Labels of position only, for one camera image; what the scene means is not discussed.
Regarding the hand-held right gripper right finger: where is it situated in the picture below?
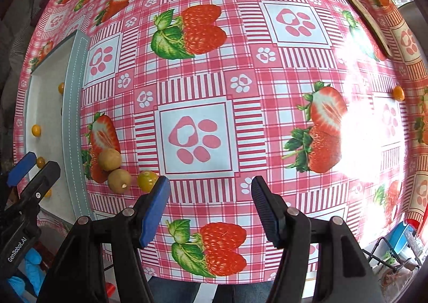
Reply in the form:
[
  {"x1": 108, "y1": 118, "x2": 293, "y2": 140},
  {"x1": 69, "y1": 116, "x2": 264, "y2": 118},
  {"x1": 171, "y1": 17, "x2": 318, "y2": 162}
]
[{"x1": 251, "y1": 175, "x2": 385, "y2": 303}]

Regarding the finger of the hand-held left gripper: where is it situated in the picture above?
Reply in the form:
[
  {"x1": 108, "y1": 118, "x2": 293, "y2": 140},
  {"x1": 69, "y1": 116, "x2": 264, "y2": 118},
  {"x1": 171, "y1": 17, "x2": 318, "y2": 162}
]
[
  {"x1": 13, "y1": 160, "x2": 62, "y2": 214},
  {"x1": 7, "y1": 152, "x2": 37, "y2": 187}
]

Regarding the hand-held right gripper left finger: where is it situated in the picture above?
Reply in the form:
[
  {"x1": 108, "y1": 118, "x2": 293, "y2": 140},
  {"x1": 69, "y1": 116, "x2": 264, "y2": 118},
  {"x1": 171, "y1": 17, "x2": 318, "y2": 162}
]
[{"x1": 37, "y1": 175, "x2": 171, "y2": 303}]

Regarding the grey rimmed white tray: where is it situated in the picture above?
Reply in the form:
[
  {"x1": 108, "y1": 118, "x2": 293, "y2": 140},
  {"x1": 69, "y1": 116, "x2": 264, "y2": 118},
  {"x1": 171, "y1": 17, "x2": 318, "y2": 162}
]
[{"x1": 25, "y1": 29, "x2": 97, "y2": 223}]

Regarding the yellow green cherry tomato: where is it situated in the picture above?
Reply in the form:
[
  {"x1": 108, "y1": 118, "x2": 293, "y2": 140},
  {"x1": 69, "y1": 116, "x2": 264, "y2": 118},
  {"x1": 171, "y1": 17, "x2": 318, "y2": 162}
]
[{"x1": 137, "y1": 171, "x2": 159, "y2": 193}]

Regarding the person's left hand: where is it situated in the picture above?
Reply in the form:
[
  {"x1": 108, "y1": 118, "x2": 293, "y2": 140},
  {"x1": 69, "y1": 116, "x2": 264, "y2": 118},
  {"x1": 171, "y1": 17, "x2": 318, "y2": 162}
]
[{"x1": 8, "y1": 250, "x2": 45, "y2": 297}]

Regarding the brown longan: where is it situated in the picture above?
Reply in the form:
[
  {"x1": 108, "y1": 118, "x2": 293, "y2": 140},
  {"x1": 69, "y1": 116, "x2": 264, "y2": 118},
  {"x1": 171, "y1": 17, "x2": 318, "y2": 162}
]
[
  {"x1": 107, "y1": 168, "x2": 132, "y2": 194},
  {"x1": 98, "y1": 148, "x2": 123, "y2": 172}
]

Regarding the blue box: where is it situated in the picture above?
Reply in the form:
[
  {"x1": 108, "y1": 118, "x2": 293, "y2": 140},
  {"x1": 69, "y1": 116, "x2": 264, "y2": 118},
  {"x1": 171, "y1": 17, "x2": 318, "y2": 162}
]
[{"x1": 389, "y1": 221, "x2": 415, "y2": 257}]

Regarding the wooden cutting board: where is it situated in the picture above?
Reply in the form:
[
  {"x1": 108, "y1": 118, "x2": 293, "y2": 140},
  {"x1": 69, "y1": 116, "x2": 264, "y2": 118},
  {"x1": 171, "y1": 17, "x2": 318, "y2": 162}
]
[{"x1": 336, "y1": 0, "x2": 393, "y2": 58}]

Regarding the black wire rack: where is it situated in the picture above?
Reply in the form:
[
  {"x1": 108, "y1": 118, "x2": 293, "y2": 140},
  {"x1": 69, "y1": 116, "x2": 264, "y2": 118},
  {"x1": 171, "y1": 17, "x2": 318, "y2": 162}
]
[{"x1": 366, "y1": 236, "x2": 420, "y2": 272}]

